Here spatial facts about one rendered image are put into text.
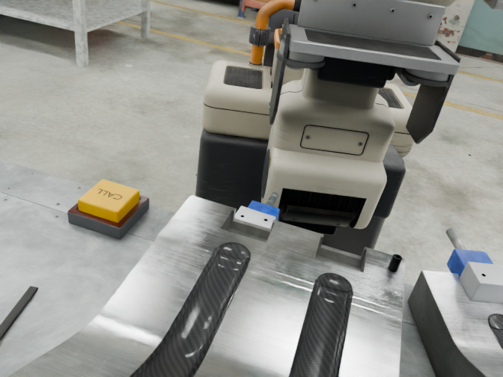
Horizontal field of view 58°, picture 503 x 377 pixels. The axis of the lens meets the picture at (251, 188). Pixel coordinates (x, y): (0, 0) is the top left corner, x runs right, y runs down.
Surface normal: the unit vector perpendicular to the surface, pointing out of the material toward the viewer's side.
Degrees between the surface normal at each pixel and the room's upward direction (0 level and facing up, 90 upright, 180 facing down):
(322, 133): 98
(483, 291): 90
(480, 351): 17
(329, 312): 4
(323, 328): 1
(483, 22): 90
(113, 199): 0
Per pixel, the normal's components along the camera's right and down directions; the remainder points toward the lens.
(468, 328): 0.14, -0.83
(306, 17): -0.02, 0.54
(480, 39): -0.34, 0.47
